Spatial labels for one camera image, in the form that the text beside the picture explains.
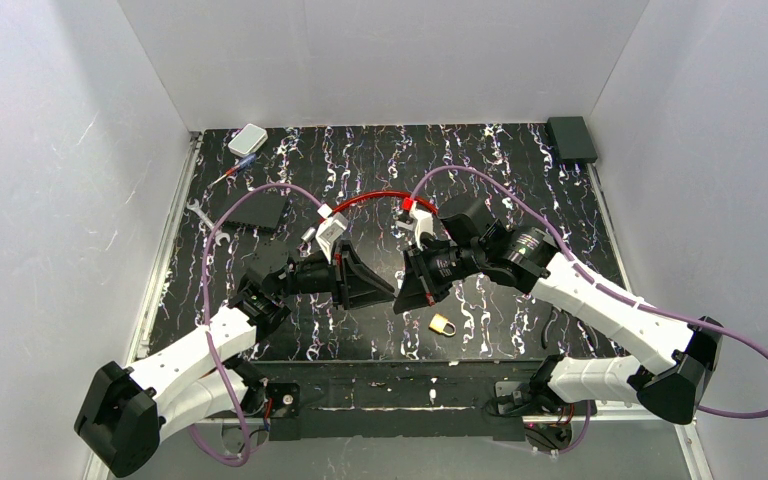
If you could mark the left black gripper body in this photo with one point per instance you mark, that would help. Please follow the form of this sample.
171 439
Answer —
341 278

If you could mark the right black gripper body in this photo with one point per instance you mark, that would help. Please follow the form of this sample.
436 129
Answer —
422 273

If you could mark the brass padlock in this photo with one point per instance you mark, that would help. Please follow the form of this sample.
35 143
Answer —
441 325

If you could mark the red cable lock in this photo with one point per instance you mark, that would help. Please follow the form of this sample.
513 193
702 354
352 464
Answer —
309 234

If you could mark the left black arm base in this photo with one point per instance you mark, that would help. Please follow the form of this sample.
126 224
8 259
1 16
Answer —
283 400

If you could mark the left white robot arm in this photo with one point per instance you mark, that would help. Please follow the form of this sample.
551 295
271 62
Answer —
255 312

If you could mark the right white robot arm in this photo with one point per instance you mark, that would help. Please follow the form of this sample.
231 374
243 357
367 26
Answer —
667 366

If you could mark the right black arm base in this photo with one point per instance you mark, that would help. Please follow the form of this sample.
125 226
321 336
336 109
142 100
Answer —
517 399

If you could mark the black flat box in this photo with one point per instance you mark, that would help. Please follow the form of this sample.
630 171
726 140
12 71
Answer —
264 210

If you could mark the red blue screwdriver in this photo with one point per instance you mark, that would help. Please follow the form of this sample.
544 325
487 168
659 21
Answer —
240 165

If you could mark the silver wrench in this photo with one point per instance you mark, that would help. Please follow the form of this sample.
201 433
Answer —
220 237

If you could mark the white rectangular box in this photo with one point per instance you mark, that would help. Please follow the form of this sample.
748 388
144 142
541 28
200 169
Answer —
247 140

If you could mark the black corner box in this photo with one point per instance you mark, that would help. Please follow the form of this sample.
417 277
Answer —
571 140

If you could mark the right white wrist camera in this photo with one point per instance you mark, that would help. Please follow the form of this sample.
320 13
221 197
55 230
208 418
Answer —
415 221

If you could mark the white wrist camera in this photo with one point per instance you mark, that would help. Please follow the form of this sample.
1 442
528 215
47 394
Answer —
415 221
330 229

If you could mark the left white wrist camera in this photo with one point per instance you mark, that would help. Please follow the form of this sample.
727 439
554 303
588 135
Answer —
330 229

